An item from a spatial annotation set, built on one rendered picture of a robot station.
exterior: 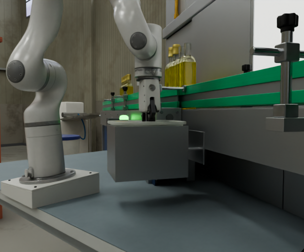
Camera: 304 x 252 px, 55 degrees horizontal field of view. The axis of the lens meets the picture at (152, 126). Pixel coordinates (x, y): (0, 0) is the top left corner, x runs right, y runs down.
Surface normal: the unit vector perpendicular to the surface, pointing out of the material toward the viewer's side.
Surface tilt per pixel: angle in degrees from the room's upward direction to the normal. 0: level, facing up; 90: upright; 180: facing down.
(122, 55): 90
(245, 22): 90
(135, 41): 95
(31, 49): 67
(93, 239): 90
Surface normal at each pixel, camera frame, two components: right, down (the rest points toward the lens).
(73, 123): 0.73, 0.04
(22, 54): -0.14, -0.35
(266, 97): -0.96, 0.01
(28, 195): -0.69, 0.04
